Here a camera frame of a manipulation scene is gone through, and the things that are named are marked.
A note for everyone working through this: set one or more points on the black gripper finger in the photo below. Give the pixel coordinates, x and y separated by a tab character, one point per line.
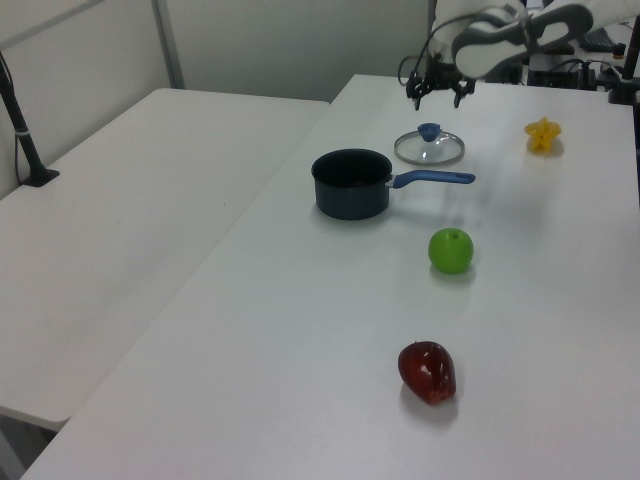
417	97
461	91

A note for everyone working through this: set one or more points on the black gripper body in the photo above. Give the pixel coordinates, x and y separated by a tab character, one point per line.
440	75

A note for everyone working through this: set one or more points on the glass lid with blue knob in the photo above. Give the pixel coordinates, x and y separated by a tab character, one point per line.
430	147

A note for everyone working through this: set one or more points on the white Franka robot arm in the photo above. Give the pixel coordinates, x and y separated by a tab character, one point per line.
505	40

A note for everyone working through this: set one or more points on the yellow toy starfruit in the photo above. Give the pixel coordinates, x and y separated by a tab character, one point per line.
542	135

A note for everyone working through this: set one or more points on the black electronics box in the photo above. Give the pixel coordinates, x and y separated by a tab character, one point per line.
560	77

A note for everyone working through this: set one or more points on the dark blue saucepan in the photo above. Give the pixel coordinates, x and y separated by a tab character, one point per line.
350	192

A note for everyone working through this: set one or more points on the black keyboard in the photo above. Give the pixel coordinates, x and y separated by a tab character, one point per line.
597	39

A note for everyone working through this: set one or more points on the green toy apple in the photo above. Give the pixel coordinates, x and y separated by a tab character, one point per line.
451	251

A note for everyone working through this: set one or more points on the dark red toy fruit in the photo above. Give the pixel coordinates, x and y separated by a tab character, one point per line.
429	372

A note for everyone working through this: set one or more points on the black stand with white band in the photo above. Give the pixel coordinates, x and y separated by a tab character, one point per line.
25	145

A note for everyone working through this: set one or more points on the black camera stand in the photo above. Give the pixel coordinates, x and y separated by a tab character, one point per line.
626	82

